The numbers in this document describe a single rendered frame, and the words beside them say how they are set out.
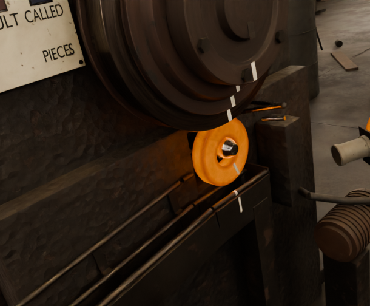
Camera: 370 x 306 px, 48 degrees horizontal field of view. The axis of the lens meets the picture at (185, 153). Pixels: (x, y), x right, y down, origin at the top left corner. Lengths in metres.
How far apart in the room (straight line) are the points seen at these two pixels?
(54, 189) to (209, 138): 0.32
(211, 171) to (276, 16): 0.34
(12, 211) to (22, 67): 0.24
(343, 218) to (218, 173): 0.41
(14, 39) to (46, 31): 0.06
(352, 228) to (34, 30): 0.87
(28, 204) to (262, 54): 0.50
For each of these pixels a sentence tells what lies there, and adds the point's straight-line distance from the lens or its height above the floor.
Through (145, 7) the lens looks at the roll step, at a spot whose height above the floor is 1.14.
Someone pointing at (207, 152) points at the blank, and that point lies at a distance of 0.86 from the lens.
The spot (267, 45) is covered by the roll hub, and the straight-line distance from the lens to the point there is 0.83.
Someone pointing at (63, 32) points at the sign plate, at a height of 1.13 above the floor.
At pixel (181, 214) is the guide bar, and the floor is 0.70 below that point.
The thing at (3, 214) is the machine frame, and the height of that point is 0.87.
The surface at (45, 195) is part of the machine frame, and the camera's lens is 0.77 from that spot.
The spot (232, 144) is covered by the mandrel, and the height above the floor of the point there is 0.84.
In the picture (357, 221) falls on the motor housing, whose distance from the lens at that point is 1.17.
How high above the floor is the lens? 1.18
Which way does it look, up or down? 23 degrees down
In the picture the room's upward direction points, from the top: 11 degrees counter-clockwise
